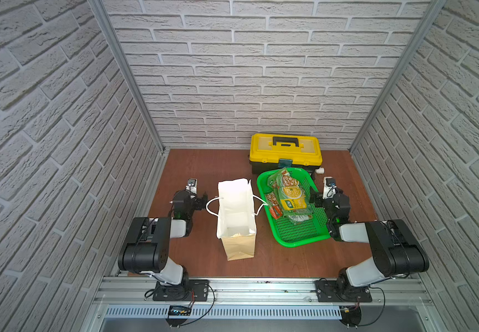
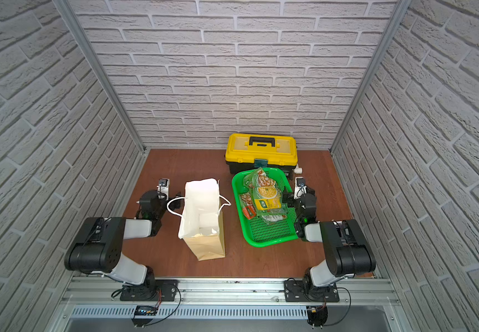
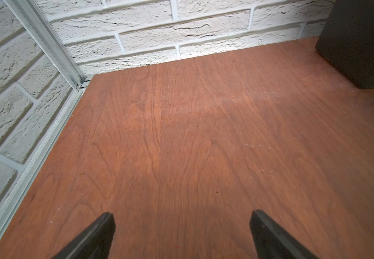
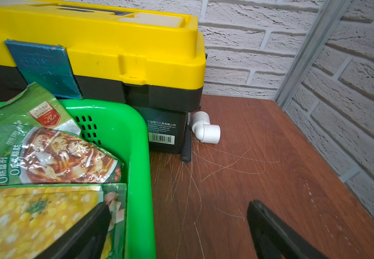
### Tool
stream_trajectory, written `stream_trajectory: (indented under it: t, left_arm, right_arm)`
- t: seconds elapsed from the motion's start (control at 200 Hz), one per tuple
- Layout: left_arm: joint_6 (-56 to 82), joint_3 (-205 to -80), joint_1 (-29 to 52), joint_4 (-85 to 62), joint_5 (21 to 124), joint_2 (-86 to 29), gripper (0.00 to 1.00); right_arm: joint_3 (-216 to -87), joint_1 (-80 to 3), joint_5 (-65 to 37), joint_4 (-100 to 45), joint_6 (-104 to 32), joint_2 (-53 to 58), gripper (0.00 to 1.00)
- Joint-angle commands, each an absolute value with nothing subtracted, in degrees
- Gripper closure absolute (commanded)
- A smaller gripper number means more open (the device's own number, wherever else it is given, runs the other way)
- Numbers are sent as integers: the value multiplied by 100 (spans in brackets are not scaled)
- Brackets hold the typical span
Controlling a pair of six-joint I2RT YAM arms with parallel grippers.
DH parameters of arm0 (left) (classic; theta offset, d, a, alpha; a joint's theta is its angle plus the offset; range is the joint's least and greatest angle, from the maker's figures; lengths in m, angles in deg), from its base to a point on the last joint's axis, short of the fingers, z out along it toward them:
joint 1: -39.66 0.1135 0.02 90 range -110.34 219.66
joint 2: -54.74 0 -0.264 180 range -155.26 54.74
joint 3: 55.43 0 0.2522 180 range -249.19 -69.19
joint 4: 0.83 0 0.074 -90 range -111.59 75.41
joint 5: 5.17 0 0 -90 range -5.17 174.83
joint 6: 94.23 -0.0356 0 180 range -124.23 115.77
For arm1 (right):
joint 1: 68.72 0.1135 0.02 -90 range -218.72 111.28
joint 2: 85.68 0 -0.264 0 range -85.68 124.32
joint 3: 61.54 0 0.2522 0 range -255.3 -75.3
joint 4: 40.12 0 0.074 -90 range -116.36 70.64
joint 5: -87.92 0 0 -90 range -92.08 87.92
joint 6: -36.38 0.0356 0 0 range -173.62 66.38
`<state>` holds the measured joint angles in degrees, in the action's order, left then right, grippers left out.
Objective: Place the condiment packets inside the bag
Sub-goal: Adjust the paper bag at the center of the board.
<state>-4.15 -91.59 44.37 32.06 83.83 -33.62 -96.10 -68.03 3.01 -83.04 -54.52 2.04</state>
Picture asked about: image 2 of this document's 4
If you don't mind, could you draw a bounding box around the green plastic basket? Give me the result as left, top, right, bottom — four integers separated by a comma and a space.
232, 170, 298, 248

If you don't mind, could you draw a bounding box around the green white bottom packet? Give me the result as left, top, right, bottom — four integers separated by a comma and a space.
257, 208, 287, 224

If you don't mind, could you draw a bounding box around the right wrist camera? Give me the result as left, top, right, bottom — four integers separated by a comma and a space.
294, 177, 307, 199

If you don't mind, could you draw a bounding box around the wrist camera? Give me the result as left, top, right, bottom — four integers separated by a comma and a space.
157, 178, 170, 200
294, 177, 307, 199

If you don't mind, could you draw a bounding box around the brown paper bag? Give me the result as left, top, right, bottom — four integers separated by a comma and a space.
169, 178, 231, 261

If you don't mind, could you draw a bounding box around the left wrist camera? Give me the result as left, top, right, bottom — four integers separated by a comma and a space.
157, 178, 170, 200

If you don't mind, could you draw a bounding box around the red small condiment packet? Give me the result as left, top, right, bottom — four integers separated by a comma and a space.
242, 206, 257, 220

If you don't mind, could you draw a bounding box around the left controller board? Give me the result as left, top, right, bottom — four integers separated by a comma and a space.
132, 306, 159, 328

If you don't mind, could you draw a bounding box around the yellow green condiment packet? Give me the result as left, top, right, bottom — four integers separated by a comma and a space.
251, 186, 282, 211

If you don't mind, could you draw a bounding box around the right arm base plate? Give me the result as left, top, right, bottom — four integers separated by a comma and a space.
284, 278, 340, 304

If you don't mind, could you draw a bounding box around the yellow black toolbox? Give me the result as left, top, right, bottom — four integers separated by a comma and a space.
225, 134, 298, 175

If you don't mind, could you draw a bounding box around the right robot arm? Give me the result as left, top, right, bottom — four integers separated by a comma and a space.
283, 192, 376, 304

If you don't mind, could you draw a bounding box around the green pizza picture packet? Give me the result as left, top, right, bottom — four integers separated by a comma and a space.
243, 167, 277, 189

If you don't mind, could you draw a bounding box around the right power connector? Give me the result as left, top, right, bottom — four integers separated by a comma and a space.
306, 306, 328, 329

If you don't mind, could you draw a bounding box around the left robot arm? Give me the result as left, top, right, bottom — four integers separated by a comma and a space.
64, 190, 179, 304

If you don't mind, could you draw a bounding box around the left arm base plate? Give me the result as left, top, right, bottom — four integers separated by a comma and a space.
119, 279, 179, 302

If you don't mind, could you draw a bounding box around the aluminium front rail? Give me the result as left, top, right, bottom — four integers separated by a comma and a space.
56, 277, 401, 321

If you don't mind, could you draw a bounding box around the white plastic fitting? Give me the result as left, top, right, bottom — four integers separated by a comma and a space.
293, 165, 303, 174

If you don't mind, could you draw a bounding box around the green brown food packet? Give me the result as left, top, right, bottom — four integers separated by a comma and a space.
239, 192, 254, 208

